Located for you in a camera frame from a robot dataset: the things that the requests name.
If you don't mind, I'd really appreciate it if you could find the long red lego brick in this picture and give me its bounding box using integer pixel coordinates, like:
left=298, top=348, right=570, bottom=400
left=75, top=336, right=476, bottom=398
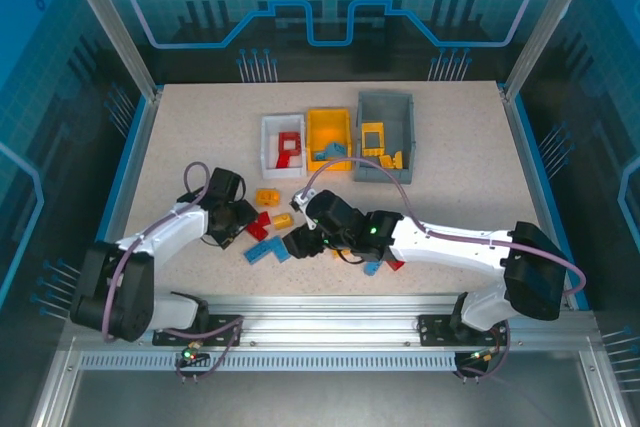
left=246, top=211, right=272, bottom=241

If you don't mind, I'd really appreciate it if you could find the red lego window frame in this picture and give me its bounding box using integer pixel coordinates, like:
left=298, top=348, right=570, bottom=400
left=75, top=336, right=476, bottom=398
left=276, top=131, right=306, bottom=157

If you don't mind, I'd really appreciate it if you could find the large yellow lego window frame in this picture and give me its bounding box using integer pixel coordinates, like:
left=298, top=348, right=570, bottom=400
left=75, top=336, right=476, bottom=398
left=360, top=121, right=388, bottom=158

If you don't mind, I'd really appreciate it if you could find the long blue lego brick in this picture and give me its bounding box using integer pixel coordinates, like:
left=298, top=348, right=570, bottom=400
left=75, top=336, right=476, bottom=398
left=243, top=241, right=275, bottom=265

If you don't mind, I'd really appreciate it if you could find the white plastic bin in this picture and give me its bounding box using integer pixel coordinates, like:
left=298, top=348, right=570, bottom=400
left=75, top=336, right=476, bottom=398
left=260, top=113, right=308, bottom=181

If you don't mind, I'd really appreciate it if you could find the yellow plastic bin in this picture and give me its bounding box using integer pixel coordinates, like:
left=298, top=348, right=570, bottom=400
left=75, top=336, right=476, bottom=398
left=305, top=107, right=352, bottom=173

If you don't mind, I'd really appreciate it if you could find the blue table edge strip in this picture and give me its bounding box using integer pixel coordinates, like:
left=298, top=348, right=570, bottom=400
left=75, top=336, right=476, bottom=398
left=510, top=94, right=590, bottom=311
left=101, top=94, right=151, bottom=243

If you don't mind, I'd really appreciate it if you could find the gray plastic bin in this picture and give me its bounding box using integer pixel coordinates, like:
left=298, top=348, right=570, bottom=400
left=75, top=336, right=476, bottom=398
left=353, top=90, right=416, bottom=184

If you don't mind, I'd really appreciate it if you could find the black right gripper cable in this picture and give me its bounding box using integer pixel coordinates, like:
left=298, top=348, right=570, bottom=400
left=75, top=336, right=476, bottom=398
left=330, top=248, right=369, bottom=267

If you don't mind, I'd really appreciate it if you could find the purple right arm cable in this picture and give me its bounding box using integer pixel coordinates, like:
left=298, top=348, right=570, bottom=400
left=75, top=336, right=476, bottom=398
left=298, top=156, right=587, bottom=298

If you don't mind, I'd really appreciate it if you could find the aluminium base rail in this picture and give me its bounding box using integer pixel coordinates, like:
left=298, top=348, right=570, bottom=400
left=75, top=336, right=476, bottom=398
left=117, top=293, right=599, bottom=354

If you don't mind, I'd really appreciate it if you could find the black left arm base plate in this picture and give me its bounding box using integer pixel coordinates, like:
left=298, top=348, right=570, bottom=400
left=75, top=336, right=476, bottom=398
left=151, top=314, right=246, bottom=348

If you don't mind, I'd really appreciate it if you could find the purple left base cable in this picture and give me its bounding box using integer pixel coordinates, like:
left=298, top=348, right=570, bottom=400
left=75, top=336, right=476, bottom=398
left=162, top=319, right=246, bottom=384

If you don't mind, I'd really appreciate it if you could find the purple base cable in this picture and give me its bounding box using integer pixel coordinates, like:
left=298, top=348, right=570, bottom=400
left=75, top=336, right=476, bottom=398
left=162, top=319, right=246, bottom=384
left=452, top=319, right=512, bottom=384

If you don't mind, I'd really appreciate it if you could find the slotted gray cable duct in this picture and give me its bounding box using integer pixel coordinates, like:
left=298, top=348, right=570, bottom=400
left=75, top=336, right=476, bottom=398
left=78, top=352, right=464, bottom=372

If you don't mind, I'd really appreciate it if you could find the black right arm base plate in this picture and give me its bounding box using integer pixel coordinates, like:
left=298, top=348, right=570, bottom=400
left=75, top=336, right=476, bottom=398
left=417, top=313, right=512, bottom=348

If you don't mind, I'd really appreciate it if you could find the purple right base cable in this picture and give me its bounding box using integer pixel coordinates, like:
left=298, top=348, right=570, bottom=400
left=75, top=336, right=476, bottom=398
left=452, top=319, right=512, bottom=384

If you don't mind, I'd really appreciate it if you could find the aluminium frame post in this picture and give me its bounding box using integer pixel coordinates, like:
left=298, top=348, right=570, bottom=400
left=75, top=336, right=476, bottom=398
left=501, top=0, right=591, bottom=101
left=55, top=0, right=164, bottom=101

